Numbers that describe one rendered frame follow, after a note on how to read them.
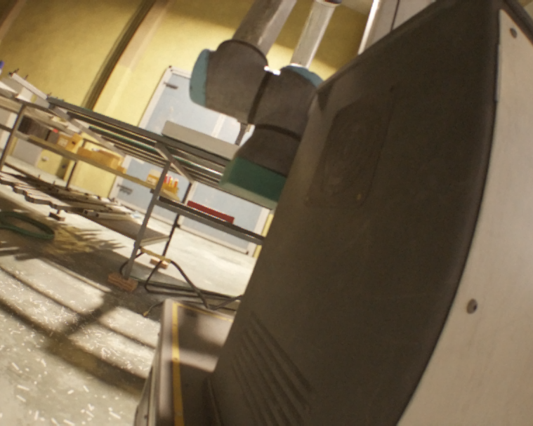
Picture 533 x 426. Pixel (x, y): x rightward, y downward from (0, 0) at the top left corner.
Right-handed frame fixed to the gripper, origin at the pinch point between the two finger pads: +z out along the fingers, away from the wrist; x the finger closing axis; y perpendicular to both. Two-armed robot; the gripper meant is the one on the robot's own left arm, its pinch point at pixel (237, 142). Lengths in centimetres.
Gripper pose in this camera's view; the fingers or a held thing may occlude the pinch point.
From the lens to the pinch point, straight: 151.7
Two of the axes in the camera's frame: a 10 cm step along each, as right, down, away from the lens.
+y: -9.3, -3.6, -0.6
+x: 0.8, -0.5, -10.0
